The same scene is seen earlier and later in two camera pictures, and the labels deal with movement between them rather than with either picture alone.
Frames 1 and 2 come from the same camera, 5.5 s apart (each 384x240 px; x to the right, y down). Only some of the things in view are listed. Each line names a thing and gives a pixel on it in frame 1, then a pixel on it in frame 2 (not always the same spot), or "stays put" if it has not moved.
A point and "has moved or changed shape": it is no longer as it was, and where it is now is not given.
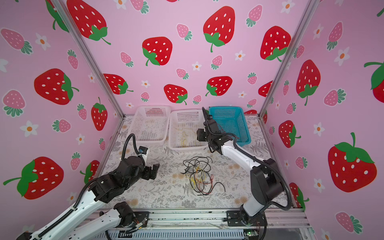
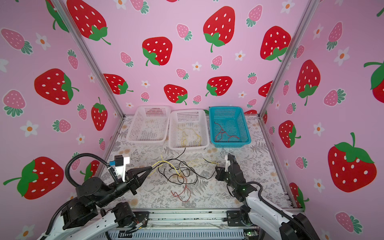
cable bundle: (196, 170) has moved or changed shape
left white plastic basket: (150, 124) stays put
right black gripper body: (202, 135) → (225, 176)
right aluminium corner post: (311, 7) stays put
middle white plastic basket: (183, 126) stays put
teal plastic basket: (232, 120) stays put
